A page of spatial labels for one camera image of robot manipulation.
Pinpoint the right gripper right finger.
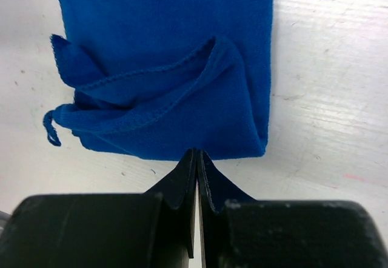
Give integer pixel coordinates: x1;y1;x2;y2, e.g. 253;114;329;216
196;150;387;267

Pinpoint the blue towel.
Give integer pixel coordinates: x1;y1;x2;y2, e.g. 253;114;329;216
43;0;273;160

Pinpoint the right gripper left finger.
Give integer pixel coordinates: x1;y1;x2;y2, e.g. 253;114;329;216
1;149;197;267

